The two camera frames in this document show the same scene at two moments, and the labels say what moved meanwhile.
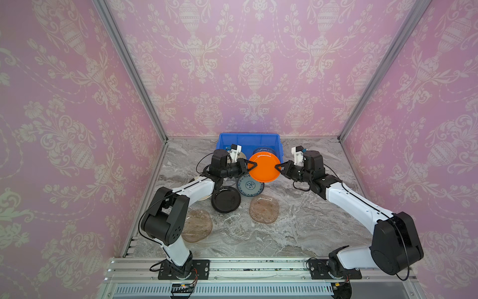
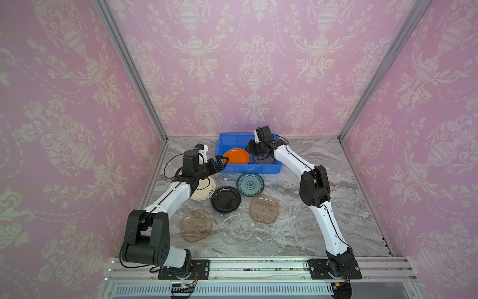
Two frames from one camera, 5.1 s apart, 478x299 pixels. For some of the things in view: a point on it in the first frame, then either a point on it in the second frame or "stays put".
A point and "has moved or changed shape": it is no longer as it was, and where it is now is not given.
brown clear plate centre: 264,208 stays put
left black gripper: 243,164 to 213,165
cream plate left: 201,188 stays put
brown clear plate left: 197,226 stays put
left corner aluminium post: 122,45 stays put
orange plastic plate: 265,171 to 237,156
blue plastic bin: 249,141 stays put
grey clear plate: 264,149 has moved or changed shape
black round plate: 226,199 stays put
